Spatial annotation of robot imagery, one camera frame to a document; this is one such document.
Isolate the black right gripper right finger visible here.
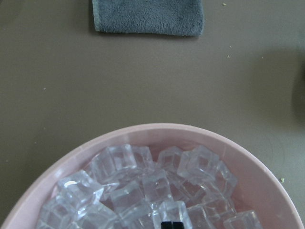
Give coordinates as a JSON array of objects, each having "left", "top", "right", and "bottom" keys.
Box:
[{"left": 173, "top": 222, "right": 184, "bottom": 229}]

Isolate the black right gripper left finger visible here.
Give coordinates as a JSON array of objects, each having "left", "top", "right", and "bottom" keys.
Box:
[{"left": 161, "top": 221, "right": 172, "bottom": 229}]

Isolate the grey folded cloth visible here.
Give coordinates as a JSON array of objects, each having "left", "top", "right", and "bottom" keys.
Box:
[{"left": 92, "top": 0, "right": 204, "bottom": 36}]

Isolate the clear ice cubes pile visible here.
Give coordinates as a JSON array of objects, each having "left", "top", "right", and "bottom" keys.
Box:
[{"left": 36, "top": 144, "right": 262, "bottom": 229}]

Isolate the pink bowl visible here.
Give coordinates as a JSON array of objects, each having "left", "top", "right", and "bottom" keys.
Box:
[{"left": 2, "top": 123, "right": 303, "bottom": 229}]

